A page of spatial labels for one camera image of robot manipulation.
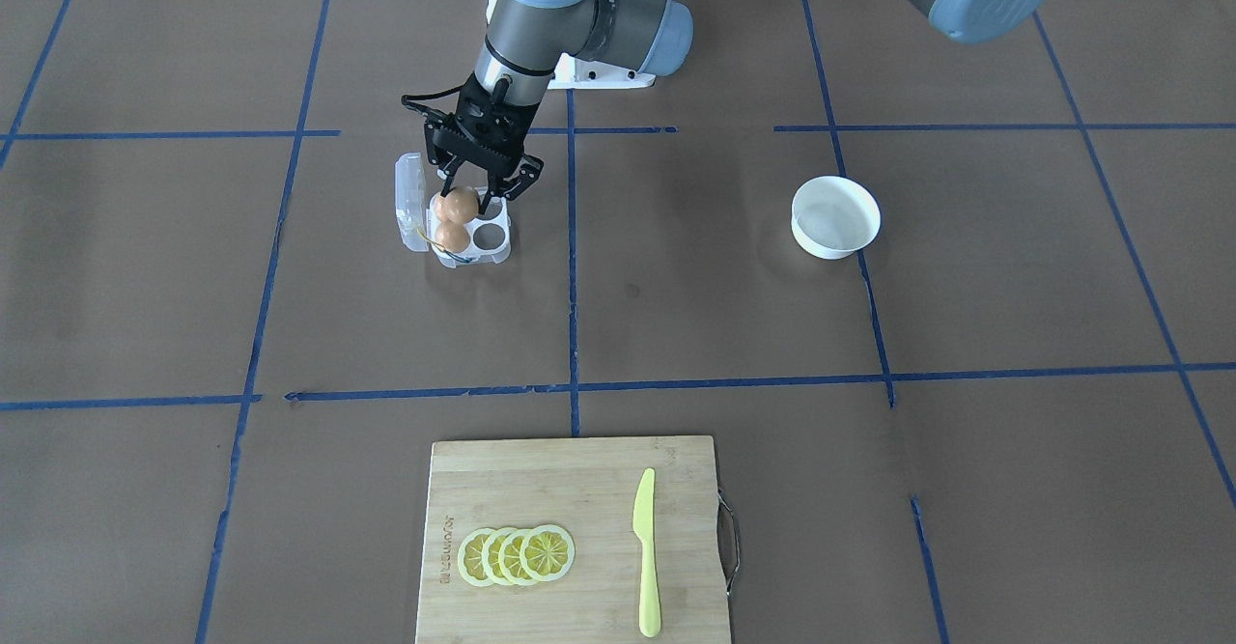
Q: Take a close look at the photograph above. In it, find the white bowl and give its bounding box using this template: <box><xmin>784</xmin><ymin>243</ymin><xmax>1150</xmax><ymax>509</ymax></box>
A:
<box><xmin>790</xmin><ymin>176</ymin><xmax>883</xmax><ymax>260</ymax></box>

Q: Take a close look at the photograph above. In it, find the yellow plastic knife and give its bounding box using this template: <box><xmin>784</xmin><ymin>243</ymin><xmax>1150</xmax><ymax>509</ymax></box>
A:
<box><xmin>632</xmin><ymin>467</ymin><xmax>662</xmax><ymax>638</ymax></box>

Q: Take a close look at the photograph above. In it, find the clear plastic egg box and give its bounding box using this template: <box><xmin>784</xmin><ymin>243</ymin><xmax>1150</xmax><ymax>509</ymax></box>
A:
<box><xmin>393</xmin><ymin>153</ymin><xmax>513</xmax><ymax>268</ymax></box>

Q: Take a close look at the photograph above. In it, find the yellow green rubber band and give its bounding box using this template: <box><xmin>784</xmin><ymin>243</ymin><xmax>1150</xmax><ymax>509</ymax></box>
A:
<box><xmin>415</xmin><ymin>226</ymin><xmax>475</xmax><ymax>268</ymax></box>

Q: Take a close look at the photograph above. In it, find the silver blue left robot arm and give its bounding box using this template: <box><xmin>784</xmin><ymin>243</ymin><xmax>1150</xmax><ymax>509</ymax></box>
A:
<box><xmin>402</xmin><ymin>0</ymin><xmax>1044</xmax><ymax>209</ymax></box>

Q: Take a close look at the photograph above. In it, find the brown egg from bowl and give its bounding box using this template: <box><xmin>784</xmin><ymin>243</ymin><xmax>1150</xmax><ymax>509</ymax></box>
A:
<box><xmin>433</xmin><ymin>185</ymin><xmax>480</xmax><ymax>225</ymax></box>

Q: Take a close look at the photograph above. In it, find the brown egg in box front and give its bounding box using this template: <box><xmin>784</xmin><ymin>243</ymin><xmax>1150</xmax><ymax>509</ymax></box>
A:
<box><xmin>433</xmin><ymin>221</ymin><xmax>471</xmax><ymax>253</ymax></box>

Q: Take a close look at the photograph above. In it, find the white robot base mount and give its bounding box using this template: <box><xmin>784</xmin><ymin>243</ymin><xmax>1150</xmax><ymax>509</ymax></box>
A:
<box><xmin>548</xmin><ymin>54</ymin><xmax>658</xmax><ymax>90</ymax></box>

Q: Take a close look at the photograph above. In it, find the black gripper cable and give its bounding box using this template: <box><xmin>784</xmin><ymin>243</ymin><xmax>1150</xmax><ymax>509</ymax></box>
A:
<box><xmin>400</xmin><ymin>84</ymin><xmax>468</xmax><ymax>126</ymax></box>

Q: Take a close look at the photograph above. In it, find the bamboo cutting board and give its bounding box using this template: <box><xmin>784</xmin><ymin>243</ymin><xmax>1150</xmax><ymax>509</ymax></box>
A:
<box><xmin>414</xmin><ymin>434</ymin><xmax>732</xmax><ymax>643</ymax></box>

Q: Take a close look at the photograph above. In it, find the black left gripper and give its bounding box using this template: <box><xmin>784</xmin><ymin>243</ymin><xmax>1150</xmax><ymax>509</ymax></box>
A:
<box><xmin>423</xmin><ymin>75</ymin><xmax>544</xmax><ymax>218</ymax></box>

